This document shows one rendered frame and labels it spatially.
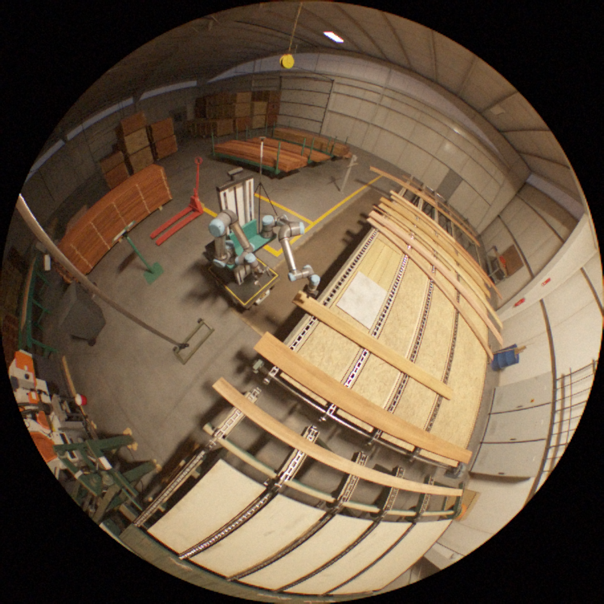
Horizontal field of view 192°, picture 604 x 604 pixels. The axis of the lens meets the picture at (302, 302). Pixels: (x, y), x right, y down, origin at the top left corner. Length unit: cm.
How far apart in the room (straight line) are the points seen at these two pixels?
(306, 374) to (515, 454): 523
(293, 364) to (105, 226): 502
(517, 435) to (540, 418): 68
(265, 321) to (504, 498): 681
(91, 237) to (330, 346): 543
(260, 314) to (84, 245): 465
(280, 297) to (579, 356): 753
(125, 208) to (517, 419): 1042
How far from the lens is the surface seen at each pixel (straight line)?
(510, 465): 555
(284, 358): 161
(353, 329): 185
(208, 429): 166
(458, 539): 646
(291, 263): 145
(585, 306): 742
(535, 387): 592
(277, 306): 269
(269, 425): 157
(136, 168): 1083
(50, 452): 389
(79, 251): 542
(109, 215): 519
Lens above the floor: 247
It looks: 63 degrees down
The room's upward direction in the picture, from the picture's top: 20 degrees clockwise
